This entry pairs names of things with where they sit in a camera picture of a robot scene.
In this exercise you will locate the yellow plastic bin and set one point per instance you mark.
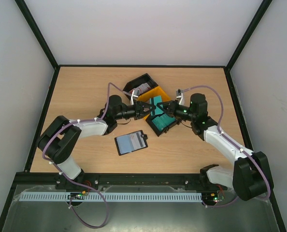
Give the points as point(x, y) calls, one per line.
point(154, 92)

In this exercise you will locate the black bin with teal cards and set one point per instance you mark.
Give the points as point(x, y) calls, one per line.
point(149, 122)

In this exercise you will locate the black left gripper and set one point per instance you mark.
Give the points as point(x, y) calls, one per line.
point(138, 106)

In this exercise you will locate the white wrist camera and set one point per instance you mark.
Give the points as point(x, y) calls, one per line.
point(180, 97)
point(134, 96)

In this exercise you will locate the black bin with red cards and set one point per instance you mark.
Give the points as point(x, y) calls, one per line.
point(145, 78)

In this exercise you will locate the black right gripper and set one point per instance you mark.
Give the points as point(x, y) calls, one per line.
point(172, 108)

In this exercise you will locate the white slotted cable duct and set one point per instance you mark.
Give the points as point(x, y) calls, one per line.
point(111, 197)

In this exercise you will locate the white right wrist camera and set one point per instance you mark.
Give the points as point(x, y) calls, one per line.
point(180, 97)

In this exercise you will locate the red white card stack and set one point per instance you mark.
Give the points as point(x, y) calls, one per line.
point(144, 87)

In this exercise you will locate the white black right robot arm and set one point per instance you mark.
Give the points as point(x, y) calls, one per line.
point(251, 175)

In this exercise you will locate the teal credit card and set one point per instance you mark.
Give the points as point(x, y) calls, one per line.
point(154, 101)

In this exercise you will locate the black leather card holder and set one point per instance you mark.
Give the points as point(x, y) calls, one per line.
point(124, 145)

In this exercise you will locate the black aluminium frame rail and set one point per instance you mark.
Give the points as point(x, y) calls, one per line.
point(97, 181)

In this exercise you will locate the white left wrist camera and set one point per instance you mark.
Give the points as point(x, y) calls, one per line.
point(134, 96)

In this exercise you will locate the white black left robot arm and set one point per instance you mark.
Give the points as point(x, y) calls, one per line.
point(59, 139)

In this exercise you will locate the teal card stack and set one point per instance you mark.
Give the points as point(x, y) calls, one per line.
point(162, 122)

